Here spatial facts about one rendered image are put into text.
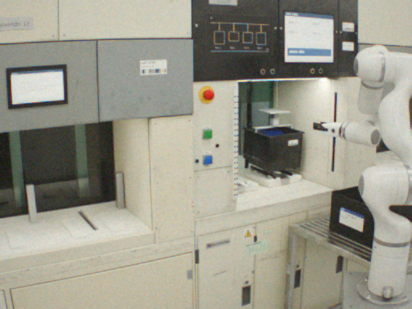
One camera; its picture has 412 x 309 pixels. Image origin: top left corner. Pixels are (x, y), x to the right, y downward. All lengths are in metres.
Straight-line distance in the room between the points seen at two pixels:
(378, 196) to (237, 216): 0.74
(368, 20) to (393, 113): 0.96
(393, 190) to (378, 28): 1.19
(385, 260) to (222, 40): 0.98
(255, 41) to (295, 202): 0.74
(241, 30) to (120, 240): 0.91
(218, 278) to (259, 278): 0.22
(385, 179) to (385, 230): 0.16
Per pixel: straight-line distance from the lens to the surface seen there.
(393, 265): 1.51
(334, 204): 2.03
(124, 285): 1.83
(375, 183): 1.40
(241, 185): 2.21
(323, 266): 2.42
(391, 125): 1.48
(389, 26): 2.50
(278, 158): 2.29
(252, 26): 1.88
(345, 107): 2.19
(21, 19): 1.56
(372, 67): 1.53
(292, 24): 2.01
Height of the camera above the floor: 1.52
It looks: 13 degrees down
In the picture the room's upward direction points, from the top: straight up
